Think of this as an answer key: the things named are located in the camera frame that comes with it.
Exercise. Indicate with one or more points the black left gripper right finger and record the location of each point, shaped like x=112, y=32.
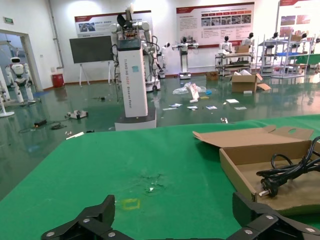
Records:
x=262, y=225

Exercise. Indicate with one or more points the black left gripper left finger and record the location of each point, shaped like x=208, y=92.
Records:
x=95, y=222

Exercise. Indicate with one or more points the cardboard box with torn rim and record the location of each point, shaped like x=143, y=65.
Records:
x=250, y=140

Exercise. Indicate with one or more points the large open cardboard box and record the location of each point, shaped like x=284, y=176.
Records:
x=243, y=85

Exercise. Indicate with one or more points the small cardboard box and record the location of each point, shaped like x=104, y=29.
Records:
x=212, y=75

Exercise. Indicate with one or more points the green table cloth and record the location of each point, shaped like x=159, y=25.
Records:
x=100, y=162

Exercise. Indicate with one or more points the white paper scrap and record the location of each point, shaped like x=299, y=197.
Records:
x=150, y=189

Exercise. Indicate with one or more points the white stick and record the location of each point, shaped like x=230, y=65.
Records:
x=75, y=135

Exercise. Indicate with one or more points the silver metal object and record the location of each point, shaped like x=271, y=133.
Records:
x=224, y=120

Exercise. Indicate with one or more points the black power brick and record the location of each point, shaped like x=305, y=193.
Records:
x=40, y=122

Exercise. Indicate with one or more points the white round-base stand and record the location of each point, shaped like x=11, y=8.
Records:
x=3, y=111

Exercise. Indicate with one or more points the red bin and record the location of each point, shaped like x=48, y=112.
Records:
x=57, y=80

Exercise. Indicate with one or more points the white fallen sign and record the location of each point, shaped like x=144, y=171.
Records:
x=193, y=92

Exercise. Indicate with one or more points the clear plastic bag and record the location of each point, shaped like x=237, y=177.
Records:
x=180, y=90

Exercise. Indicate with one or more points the metal shelf cart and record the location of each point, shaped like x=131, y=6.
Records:
x=235, y=56

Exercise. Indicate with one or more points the green covered table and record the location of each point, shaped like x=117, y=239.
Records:
x=307, y=60

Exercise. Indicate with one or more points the grey shelf rack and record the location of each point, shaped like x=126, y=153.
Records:
x=282, y=53

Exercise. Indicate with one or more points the black display on stand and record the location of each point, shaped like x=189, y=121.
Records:
x=90, y=48

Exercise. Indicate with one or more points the white humanoid robot black head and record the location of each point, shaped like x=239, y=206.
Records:
x=247, y=41
x=226, y=46

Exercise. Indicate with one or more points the slim white robot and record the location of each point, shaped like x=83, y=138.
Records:
x=163, y=52

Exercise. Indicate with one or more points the white robot arms spread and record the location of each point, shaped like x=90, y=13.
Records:
x=184, y=57

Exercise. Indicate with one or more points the green exit sign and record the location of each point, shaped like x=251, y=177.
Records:
x=8, y=20

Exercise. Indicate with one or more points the white door frame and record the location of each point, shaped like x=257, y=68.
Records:
x=31, y=55

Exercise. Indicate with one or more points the white wall pipe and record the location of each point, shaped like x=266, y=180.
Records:
x=55, y=37

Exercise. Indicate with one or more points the wall info board grey photo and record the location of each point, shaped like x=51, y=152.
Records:
x=95, y=25

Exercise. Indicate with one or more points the wall info board red header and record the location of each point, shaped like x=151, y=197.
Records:
x=212, y=30

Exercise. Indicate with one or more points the wall info board brown photos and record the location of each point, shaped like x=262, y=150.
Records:
x=300, y=12

